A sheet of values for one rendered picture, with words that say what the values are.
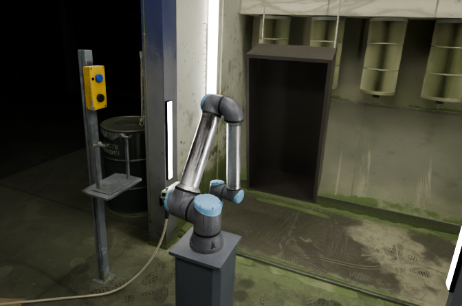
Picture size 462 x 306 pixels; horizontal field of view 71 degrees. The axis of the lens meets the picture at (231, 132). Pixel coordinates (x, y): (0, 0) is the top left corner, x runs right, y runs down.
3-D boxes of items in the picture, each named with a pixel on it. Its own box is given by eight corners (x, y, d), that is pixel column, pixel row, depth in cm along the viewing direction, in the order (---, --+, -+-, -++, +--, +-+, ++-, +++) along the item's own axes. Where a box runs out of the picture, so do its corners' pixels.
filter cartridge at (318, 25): (322, 101, 333) (331, 14, 308) (295, 95, 361) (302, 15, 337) (344, 97, 353) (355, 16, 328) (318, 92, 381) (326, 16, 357)
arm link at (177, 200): (181, 222, 176) (222, 91, 183) (158, 212, 185) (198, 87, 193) (197, 223, 188) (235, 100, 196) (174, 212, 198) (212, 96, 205)
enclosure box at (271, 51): (258, 167, 319) (259, 42, 263) (320, 179, 299) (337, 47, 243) (246, 188, 290) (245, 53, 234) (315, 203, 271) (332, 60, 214)
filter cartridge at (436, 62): (412, 108, 313) (431, 17, 289) (419, 104, 340) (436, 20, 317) (458, 115, 291) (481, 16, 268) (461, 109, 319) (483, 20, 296)
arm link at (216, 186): (229, 182, 213) (227, 200, 214) (216, 177, 219) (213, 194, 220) (222, 184, 205) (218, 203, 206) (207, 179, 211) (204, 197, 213)
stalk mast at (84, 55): (103, 274, 246) (84, 49, 198) (110, 276, 244) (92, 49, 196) (97, 279, 241) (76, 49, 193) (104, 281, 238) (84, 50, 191)
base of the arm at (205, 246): (214, 258, 171) (215, 241, 168) (183, 248, 178) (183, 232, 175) (228, 238, 188) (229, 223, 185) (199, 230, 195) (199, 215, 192)
